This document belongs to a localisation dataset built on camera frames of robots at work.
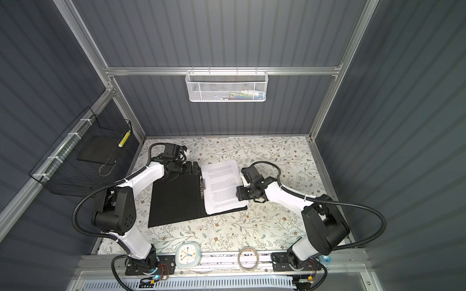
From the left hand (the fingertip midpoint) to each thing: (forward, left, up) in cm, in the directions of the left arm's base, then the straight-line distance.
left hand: (192, 169), depth 94 cm
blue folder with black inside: (-13, +6, -5) cm, 15 cm away
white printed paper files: (-2, -15, -9) cm, 17 cm away
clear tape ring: (-42, -22, -8) cm, 48 cm away
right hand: (-15, -25, -3) cm, 29 cm away
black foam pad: (-1, +35, +19) cm, 40 cm away
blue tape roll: (-44, -58, -8) cm, 73 cm away
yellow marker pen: (+4, +28, +19) cm, 34 cm away
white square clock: (-39, -1, -6) cm, 39 cm away
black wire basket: (-15, +42, +23) cm, 50 cm away
